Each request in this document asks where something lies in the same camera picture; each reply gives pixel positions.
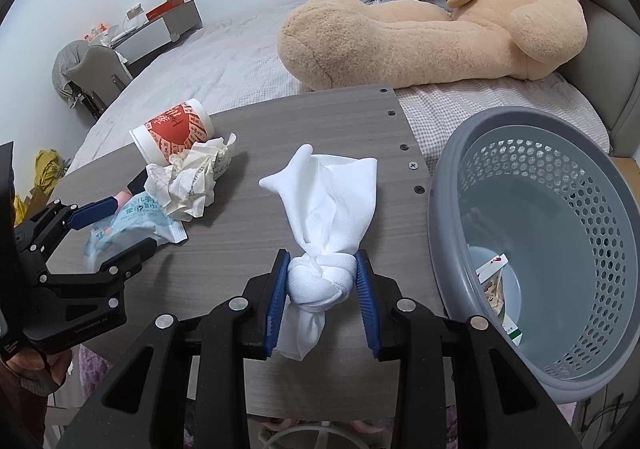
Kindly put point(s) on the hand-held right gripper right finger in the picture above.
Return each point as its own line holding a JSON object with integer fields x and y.
{"x": 367, "y": 304}

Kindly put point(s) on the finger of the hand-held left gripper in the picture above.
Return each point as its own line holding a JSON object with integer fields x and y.
{"x": 92, "y": 214}
{"x": 132, "y": 256}

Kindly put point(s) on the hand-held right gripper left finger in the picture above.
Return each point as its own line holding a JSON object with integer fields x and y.
{"x": 277, "y": 299}

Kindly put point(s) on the small pink item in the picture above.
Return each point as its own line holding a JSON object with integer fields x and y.
{"x": 122, "y": 201}

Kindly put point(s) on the light blue wipes packet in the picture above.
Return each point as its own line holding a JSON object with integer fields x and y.
{"x": 140, "y": 221}

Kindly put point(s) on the black band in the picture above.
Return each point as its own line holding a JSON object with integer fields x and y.
{"x": 136, "y": 185}

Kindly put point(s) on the white paper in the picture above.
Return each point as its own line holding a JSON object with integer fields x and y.
{"x": 190, "y": 184}

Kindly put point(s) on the knotted white cloth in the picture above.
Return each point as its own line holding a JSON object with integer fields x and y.
{"x": 325, "y": 209}

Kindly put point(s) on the red and white paper cup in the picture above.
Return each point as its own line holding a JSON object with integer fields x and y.
{"x": 170, "y": 129}

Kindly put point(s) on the grey perforated plastic basket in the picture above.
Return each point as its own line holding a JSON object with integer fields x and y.
{"x": 450, "y": 209}

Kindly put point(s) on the small white carton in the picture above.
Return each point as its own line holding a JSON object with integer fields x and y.
{"x": 492, "y": 266}

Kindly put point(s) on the green and white box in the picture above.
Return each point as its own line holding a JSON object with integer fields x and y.
{"x": 511, "y": 329}

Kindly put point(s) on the person's left forearm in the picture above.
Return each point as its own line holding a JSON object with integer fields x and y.
{"x": 20, "y": 419}

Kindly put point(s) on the person's left hand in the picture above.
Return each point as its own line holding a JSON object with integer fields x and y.
{"x": 35, "y": 374}

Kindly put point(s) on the yellow cloth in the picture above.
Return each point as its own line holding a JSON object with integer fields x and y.
{"x": 47, "y": 169}

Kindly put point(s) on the grey chair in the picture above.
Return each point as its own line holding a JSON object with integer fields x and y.
{"x": 100, "y": 74}

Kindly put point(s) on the grey jacket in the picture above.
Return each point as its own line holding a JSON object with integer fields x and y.
{"x": 65, "y": 64}

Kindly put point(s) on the white drawer desk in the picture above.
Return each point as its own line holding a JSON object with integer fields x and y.
{"x": 150, "y": 36}

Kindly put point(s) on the bed with white sheet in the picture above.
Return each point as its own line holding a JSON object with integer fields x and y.
{"x": 225, "y": 59}

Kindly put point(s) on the red box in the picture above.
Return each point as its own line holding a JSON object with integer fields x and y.
{"x": 165, "y": 9}

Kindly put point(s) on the large beige teddy bear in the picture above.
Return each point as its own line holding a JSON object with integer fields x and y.
{"x": 400, "y": 44}

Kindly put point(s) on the grey upholstered headboard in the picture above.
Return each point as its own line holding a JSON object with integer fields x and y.
{"x": 620, "y": 54}

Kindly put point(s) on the white wall socket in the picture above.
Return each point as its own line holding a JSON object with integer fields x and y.
{"x": 135, "y": 11}

